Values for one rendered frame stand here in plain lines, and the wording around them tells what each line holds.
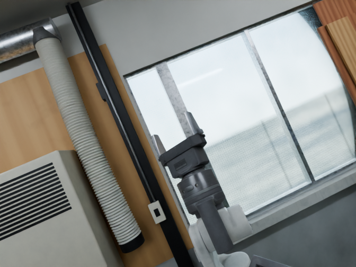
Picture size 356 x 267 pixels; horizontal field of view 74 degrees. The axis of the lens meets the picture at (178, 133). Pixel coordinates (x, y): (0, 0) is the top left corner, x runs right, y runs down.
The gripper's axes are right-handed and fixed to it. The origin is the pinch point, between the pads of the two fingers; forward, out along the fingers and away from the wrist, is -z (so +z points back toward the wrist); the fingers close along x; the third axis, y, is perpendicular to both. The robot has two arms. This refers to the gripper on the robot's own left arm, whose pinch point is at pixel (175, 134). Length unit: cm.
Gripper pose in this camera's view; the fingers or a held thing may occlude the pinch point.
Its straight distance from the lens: 57.0
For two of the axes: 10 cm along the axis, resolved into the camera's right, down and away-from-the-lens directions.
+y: -5.2, -0.6, -8.5
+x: 7.5, -5.0, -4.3
